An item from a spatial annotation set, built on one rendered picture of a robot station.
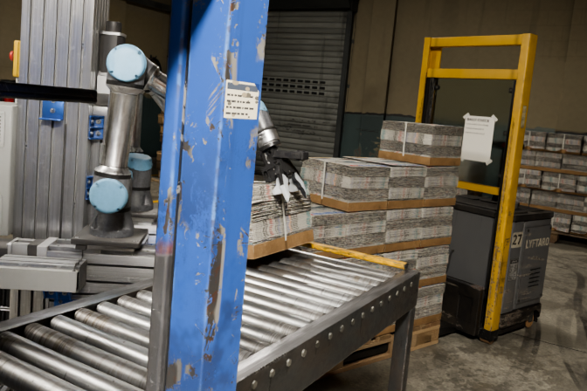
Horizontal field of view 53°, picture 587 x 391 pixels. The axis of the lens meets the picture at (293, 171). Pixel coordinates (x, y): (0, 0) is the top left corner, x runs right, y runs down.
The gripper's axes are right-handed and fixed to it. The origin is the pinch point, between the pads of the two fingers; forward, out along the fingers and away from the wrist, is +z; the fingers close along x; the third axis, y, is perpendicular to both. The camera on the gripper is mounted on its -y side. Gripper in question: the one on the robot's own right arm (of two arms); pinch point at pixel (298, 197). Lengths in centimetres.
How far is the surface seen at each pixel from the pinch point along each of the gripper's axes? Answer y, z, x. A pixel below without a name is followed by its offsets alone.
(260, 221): 8.9, 3.0, 12.1
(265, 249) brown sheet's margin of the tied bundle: 11.5, 11.5, 12.0
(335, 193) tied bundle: 35, -6, -95
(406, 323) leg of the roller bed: -7, 52, -21
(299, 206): 7.9, 1.4, -11.5
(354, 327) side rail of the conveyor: -16, 41, 26
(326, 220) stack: 37, 5, -78
